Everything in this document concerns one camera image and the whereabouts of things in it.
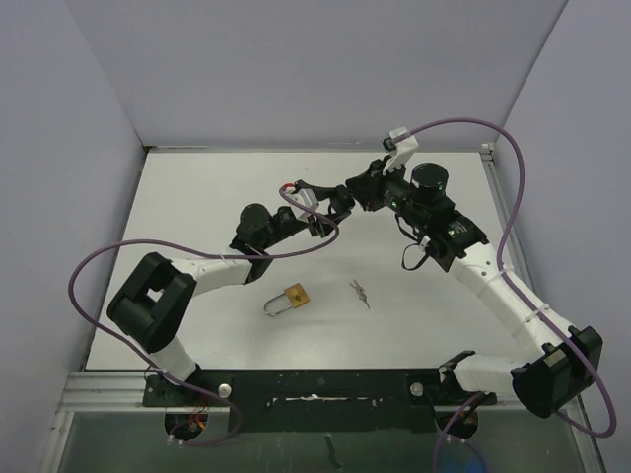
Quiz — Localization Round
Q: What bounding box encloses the aluminium frame rail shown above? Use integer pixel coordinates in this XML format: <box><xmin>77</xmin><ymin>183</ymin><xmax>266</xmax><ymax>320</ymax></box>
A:
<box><xmin>57</xmin><ymin>367</ymin><xmax>578</xmax><ymax>413</ymax></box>

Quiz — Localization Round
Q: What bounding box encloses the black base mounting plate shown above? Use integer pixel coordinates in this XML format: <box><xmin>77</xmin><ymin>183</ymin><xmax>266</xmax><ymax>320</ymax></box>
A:
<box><xmin>142</xmin><ymin>369</ymin><xmax>470</xmax><ymax>434</ymax></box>

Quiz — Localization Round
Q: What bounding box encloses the black padlock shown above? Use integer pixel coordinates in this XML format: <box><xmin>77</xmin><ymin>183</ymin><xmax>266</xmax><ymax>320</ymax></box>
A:
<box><xmin>328</xmin><ymin>185</ymin><xmax>355</xmax><ymax>214</ymax></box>

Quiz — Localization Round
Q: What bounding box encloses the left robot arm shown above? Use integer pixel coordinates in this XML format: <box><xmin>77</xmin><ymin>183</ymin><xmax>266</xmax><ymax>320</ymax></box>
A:
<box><xmin>106</xmin><ymin>181</ymin><xmax>354</xmax><ymax>405</ymax></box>

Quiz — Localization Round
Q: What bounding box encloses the brass padlock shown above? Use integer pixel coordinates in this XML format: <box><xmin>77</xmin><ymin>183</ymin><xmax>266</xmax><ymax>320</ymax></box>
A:
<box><xmin>263</xmin><ymin>283</ymin><xmax>311</xmax><ymax>317</ymax></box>

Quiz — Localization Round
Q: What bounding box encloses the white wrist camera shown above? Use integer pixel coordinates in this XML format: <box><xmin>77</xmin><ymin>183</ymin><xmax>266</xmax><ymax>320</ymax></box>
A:
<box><xmin>280</xmin><ymin>183</ymin><xmax>319</xmax><ymax>223</ymax></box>
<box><xmin>383</xmin><ymin>127</ymin><xmax>419</xmax><ymax>175</ymax></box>

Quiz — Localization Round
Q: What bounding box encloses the small silver key pair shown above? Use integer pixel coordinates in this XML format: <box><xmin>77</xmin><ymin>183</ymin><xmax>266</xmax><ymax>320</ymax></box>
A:
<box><xmin>350</xmin><ymin>280</ymin><xmax>370</xmax><ymax>308</ymax></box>

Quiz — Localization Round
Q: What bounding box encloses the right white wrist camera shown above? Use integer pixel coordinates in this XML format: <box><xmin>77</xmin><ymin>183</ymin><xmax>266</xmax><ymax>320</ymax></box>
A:
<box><xmin>383</xmin><ymin>127</ymin><xmax>419</xmax><ymax>175</ymax></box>

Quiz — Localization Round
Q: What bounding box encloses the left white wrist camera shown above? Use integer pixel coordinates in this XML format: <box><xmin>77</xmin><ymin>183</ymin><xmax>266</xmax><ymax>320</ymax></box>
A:
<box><xmin>280</xmin><ymin>183</ymin><xmax>319</xmax><ymax>223</ymax></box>

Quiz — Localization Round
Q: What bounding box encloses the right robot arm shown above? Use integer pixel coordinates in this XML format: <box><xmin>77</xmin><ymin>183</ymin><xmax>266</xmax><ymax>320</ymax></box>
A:
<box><xmin>345</xmin><ymin>160</ymin><xmax>603</xmax><ymax>418</ymax></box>

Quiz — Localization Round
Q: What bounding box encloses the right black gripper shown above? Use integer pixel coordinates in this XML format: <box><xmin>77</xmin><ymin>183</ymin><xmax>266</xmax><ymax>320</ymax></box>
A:
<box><xmin>346</xmin><ymin>156</ymin><xmax>427</xmax><ymax>230</ymax></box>

